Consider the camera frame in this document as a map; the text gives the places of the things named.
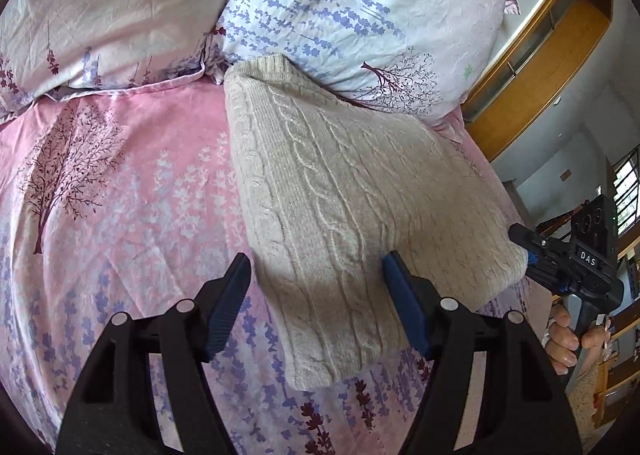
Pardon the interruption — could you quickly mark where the pink floral bed sheet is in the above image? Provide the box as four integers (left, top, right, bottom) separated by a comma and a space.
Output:
0, 77, 551, 455

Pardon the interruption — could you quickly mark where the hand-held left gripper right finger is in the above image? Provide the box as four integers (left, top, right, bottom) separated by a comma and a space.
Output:
382, 250, 584, 455

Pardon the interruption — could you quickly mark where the beige cable-knit sweater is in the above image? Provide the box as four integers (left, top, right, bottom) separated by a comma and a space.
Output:
223, 54, 532, 392

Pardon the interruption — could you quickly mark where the barred window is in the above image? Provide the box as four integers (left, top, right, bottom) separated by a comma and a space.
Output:
611, 145, 640, 238

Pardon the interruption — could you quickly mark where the pink floral pillow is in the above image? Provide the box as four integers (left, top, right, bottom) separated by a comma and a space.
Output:
0, 0, 275, 122

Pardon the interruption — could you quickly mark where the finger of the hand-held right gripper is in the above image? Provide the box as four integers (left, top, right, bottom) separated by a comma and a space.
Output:
524, 259, 572, 295
507, 223, 564, 257

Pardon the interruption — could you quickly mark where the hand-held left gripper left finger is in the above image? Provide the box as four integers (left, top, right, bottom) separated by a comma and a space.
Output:
55, 252, 253, 455

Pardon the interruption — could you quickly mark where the person's right hand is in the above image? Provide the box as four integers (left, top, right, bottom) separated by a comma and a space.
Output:
546, 307, 613, 377

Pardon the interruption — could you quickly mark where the wooden wardrobe with glass panes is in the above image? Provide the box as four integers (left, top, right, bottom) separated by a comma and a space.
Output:
460, 0, 615, 164

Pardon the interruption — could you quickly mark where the wooden shelf unit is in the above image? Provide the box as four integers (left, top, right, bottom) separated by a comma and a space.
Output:
595, 235, 640, 428

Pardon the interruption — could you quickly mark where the blue floral tree-print pillow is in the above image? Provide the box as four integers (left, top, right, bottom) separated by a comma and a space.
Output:
207, 0, 522, 130

